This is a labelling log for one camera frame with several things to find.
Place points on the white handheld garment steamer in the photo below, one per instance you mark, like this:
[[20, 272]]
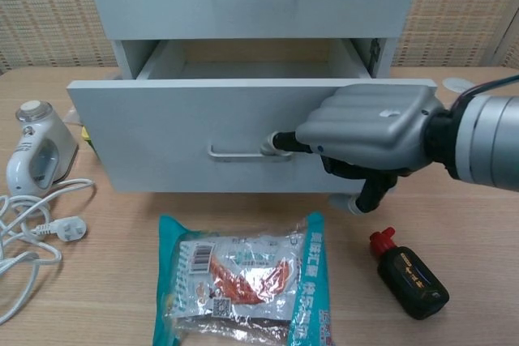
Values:
[[36, 147]]

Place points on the teal snack packet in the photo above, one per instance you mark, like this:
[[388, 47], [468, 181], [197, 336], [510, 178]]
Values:
[[243, 281]]

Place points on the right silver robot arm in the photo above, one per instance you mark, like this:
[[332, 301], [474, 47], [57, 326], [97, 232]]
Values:
[[494, 139]]

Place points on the clear plastic bag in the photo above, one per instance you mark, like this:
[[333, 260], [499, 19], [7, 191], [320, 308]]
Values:
[[72, 116]]

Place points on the grey round desk grommet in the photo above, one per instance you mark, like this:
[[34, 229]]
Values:
[[456, 84]]

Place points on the green jar with yellow lid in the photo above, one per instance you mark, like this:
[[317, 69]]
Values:
[[85, 136]]

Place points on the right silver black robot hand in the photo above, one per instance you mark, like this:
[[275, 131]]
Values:
[[365, 123]]

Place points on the black bottle with red cap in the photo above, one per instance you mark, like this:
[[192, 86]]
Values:
[[413, 281]]

